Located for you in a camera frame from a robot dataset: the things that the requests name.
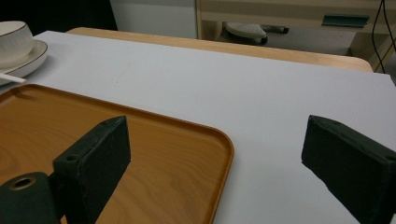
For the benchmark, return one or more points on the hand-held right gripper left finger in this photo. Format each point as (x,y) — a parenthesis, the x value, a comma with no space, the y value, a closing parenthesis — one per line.
(93,161)

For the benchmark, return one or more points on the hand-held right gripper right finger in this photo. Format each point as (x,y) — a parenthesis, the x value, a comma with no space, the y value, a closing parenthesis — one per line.
(348,158)

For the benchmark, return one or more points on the wooden tray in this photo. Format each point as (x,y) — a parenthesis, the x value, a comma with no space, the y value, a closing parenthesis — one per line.
(149,155)

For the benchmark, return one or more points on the white spoon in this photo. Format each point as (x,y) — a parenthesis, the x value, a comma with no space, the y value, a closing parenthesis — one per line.
(11,77)

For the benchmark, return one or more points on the white saucer with gold rim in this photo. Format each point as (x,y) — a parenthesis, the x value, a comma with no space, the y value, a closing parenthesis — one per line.
(32,59)

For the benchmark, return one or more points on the white cup with gold rim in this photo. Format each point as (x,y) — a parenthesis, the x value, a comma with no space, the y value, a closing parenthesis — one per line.
(12,40)

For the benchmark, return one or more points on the beige wooden cabinet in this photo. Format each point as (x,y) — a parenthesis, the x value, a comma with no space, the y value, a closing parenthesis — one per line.
(280,12)

